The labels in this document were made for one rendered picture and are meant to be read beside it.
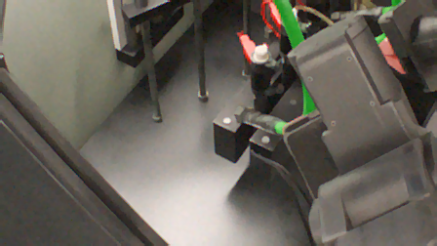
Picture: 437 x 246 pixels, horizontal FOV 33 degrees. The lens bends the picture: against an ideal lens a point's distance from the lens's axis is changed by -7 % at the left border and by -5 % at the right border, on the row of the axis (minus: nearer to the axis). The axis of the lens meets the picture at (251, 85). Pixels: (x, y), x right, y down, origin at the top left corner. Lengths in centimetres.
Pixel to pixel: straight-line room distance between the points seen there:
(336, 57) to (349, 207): 9
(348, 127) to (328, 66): 4
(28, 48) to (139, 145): 32
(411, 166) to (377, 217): 3
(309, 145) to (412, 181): 19
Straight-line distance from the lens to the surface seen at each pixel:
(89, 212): 81
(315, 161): 59
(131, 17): 110
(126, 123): 131
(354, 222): 43
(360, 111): 47
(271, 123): 88
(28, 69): 109
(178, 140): 128
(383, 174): 43
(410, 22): 83
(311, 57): 47
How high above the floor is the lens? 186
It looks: 49 degrees down
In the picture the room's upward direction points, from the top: straight up
